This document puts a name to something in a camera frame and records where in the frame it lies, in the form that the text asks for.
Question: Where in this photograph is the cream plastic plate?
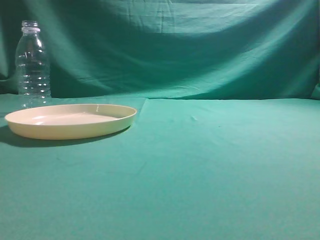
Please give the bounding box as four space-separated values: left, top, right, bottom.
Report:
4 104 138 140

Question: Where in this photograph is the clear plastic bottle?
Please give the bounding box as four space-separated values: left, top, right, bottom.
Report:
15 20 51 109

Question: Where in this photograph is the green tablecloth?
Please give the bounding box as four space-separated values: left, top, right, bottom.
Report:
0 97 320 240

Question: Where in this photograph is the green cloth backdrop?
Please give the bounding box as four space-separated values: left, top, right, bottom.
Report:
0 0 320 100

